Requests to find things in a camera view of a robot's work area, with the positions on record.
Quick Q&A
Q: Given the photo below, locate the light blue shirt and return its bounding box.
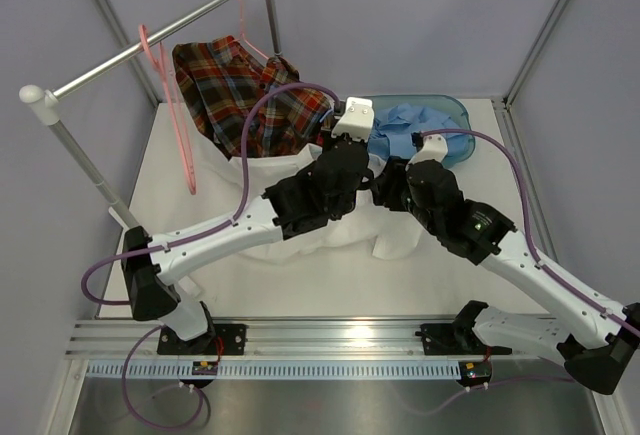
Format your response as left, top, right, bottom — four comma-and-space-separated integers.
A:
368, 103, 459, 161

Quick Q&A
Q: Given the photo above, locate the white shirt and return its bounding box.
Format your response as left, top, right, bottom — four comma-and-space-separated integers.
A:
130, 136, 424, 263

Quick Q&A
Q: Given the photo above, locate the pink plastic hanger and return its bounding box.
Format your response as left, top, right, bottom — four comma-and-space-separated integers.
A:
138, 24, 197, 195

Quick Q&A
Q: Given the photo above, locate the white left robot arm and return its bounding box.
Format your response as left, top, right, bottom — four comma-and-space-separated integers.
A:
121, 135, 371, 354

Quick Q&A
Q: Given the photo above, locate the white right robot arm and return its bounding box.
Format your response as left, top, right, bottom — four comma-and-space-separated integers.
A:
371, 158, 639, 395

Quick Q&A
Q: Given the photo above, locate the red plaid shirt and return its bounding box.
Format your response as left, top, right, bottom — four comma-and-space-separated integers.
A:
172, 36, 331, 158

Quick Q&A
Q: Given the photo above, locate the pink hanger on rack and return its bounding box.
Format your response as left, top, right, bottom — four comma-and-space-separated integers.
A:
236, 0, 270, 61

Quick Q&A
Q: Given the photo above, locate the teal plastic tub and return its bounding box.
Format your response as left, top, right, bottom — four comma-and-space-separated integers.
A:
369, 95, 471, 173

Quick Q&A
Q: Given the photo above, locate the metal clothes rack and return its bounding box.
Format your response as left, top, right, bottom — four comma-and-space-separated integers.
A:
19, 0, 282, 231

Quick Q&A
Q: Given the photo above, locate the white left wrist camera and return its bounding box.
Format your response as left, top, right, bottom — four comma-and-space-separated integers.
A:
331, 97, 375, 142

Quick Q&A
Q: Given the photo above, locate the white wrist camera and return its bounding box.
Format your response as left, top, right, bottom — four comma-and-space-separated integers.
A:
409, 132, 448, 164
331, 97, 375, 142

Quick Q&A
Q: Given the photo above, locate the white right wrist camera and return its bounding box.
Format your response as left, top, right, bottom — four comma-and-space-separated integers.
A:
409, 132, 448, 164

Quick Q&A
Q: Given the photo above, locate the aluminium frame rail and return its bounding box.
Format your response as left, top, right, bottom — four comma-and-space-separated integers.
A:
64, 314, 609, 361

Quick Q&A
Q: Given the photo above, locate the white slotted cable duct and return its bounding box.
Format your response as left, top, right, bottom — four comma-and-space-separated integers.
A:
87, 360, 462, 381

